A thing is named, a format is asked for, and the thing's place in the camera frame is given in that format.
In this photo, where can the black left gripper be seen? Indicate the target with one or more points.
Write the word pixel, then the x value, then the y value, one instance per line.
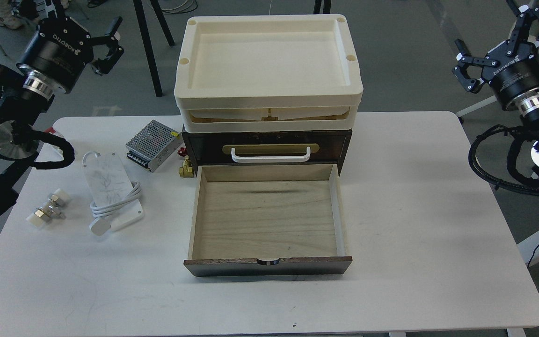
pixel 60 50

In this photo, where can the metal mesh power supply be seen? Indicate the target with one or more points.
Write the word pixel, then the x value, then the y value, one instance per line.
pixel 152 145

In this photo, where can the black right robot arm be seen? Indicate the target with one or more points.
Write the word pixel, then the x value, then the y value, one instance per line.
pixel 523 156

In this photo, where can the white red circuit breaker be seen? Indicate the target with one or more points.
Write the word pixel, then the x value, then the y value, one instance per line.
pixel 55 135

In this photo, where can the black tripod leg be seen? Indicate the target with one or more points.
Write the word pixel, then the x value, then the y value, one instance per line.
pixel 146 40

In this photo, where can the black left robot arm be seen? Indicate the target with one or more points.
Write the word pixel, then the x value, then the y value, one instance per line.
pixel 23 97

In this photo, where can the cream plastic tray stack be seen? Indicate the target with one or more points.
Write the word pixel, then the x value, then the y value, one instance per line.
pixel 268 73

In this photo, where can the brass valve red handle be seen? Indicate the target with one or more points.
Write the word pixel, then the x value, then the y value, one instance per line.
pixel 186 170

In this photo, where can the white charger with cable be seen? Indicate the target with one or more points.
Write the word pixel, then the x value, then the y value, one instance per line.
pixel 116 199

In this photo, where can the metal fitting white caps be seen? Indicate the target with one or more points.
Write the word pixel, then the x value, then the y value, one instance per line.
pixel 52 208

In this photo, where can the white drawer handle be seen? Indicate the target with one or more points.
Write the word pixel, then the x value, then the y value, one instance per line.
pixel 271 159

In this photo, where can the white office chair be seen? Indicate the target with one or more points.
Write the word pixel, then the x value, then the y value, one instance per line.
pixel 465 111

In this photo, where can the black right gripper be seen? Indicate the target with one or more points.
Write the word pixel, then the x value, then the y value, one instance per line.
pixel 517 72

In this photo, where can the open wooden drawer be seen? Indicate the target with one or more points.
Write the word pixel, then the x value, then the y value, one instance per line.
pixel 268 220

